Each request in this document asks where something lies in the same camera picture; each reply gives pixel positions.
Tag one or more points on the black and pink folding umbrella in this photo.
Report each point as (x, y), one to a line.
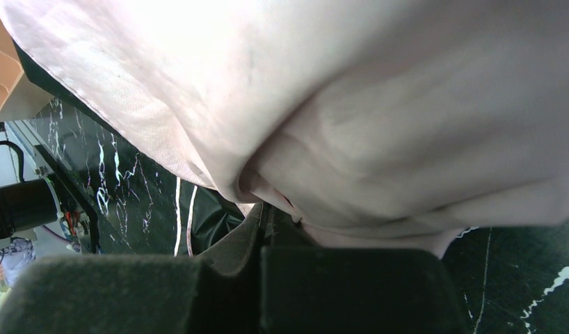
(388, 124)

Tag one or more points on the orange plastic desk organizer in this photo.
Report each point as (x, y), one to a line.
(19, 98)

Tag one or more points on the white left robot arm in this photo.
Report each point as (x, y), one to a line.
(27, 205)

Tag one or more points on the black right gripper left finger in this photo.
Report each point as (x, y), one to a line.
(214, 292)

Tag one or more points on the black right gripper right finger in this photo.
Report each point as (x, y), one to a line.
(306, 288)

